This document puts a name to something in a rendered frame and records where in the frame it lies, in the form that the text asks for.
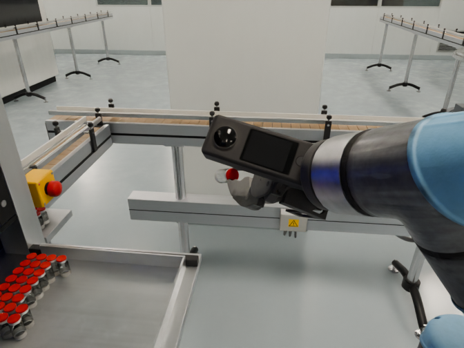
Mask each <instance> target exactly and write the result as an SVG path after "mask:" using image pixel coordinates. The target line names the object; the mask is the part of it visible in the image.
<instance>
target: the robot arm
mask: <svg viewBox="0 0 464 348"><path fill-rule="evenodd" d="M202 153H203V155H204V156H205V158H207V159H208V160H212V161H214V162H218V163H221V164H224V165H227V166H231V167H233V168H234V169H235V170H237V171H246V172H248V173H252V174H254V176H253V178H251V177H244V178H243V179H242V180H240V181H239V180H237V179H234V180H232V179H228V181H227V184H228V188H229V191H230V194H231V196H232V197H233V199H234V200H235V201H236V202H237V203H238V204H239V205H240V206H243V207H245V208H248V209H251V210H253V211H258V210H260V209H261V208H263V207H264V204H274V203H276V202H279V204H281V205H284V206H287V207H289V208H291V209H286V212H288V213H291V214H294V215H297V216H298V217H303V218H313V219H319V220H326V217H327V212H328V211H331V212H333V213H337V214H343V215H357V216H364V217H372V218H373V217H377V218H391V219H397V220H399V221H401V222H402V223H403V225H404V226H405V228H406V229H407V231H408V233H409V234H410V235H411V237H412V239H413V241H414V242H415V243H416V246H417V247H418V248H419V249H420V251H421V253H422V254H423V255H424V257H425V259H426V260H427V261H428V263H429V265H430V266H431V268H432V269H433V270H434V272H435V274H436V275H437V276H438V278H439V280H440V281H441V282H442V284H443V286H444V287H445V288H446V290H447V292H448V293H449V294H450V298H451V300H452V303H453V304H454V306H455V307H456V308H457V309H458V310H459V311H462V313H463V314H464V111H460V112H455V113H437V114H434V115H430V116H428V117H426V118H424V119H419V120H415V121H411V122H404V123H400V124H394V125H390V126H383V127H380V128H368V129H367V130H362V131H358V132H355V133H348V134H344V135H337V136H334V137H331V138H329V139H324V140H321V141H319V142H316V143H315V144H313V143H311V142H306V141H304V140H301V139H297V138H294V137H290V136H288V135H283V134H281V133H277V132H274V131H272V130H267V129H265V128H260V127H258V126H254V125H251V124H248V123H245V122H241V121H238V120H235V119H231V118H229V117H225V116H222V115H216V116H215V117H214V118H213V121H212V123H211V126H210V128H209V131H208V133H207V136H206V139H205V140H204V143H203V146H202ZM292 209H294V210H292ZM313 210H315V211H321V210H322V213H320V214H319V213H316V212H314V211H313ZM302 213H303V214H302ZM304 214H306V215H304ZM417 348H464V316H462V315H457V314H444V315H440V316H437V317H435V318H433V319H431V320H430V321H429V322H428V323H427V325H426V327H425V330H424V331H422V333H421V334H420V342H419V344H418V347H417Z"/></svg>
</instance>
